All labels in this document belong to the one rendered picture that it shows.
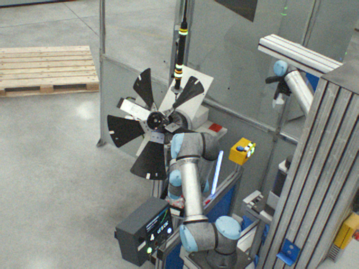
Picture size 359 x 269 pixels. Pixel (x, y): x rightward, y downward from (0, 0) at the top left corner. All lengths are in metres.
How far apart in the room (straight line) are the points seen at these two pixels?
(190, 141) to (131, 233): 0.49
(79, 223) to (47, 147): 1.06
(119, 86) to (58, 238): 1.39
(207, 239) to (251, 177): 1.56
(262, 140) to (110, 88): 1.52
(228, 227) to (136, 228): 0.40
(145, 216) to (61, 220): 1.76
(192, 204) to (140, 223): 0.24
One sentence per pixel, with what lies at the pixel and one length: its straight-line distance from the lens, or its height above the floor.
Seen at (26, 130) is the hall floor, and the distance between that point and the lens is 4.59.
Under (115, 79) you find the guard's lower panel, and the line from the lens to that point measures 3.80.
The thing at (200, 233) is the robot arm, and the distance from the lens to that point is 1.87.
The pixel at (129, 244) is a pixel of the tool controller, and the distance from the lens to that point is 1.89.
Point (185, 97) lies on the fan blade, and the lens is 2.53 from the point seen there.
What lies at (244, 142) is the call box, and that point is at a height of 1.07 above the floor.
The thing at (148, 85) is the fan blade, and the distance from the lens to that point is 2.65.
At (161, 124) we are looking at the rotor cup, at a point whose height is 1.22.
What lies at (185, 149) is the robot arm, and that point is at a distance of 1.92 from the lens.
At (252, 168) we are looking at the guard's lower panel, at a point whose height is 0.59.
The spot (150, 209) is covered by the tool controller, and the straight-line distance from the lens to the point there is 1.95.
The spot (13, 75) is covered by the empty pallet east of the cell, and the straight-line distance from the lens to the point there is 5.32.
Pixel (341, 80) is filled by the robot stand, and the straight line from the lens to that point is 1.53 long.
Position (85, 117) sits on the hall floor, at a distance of 4.73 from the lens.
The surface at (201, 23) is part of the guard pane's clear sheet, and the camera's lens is 3.06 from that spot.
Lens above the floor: 2.65
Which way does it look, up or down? 36 degrees down
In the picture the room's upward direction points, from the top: 7 degrees clockwise
